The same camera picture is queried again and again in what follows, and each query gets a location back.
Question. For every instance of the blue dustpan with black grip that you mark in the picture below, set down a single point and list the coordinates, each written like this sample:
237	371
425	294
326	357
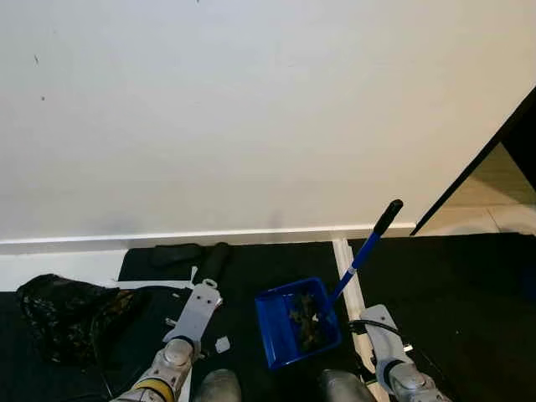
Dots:
276	322

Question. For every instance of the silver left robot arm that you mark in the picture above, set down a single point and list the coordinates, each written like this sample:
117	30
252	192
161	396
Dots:
172	356

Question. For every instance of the black floor mat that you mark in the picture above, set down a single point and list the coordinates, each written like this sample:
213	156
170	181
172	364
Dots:
469	318

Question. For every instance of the long wide white tape strip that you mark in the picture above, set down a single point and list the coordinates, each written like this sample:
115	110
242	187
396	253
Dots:
345	268

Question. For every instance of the dark debris pile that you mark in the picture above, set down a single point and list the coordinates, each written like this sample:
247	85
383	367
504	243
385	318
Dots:
306	322

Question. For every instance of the grey right robot leg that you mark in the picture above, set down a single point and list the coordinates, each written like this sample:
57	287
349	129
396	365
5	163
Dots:
343	389

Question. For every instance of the grey robot leg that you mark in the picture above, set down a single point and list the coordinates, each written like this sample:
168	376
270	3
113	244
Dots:
218	387
343	389

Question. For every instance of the white baseboard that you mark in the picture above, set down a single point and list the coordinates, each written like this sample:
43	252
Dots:
209	236

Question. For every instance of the small white paper scrap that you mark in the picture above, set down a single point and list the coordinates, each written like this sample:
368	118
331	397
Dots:
223	344

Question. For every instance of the black flat object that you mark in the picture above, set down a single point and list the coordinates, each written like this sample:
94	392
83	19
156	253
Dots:
176	254

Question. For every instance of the grey left robot leg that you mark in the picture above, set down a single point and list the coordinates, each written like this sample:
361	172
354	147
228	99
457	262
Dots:
218	387

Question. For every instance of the short white tape strip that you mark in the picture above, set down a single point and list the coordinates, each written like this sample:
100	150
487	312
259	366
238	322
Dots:
151	285

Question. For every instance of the long thin white tape strip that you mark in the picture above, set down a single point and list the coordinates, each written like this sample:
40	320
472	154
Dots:
186	387

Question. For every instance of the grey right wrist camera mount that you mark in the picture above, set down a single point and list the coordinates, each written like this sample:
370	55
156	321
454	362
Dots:
381	331

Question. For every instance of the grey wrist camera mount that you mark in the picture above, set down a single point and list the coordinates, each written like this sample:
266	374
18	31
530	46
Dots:
381	331
194	310

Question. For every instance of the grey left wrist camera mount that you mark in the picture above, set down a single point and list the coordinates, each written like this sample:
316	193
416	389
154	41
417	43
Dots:
194	310

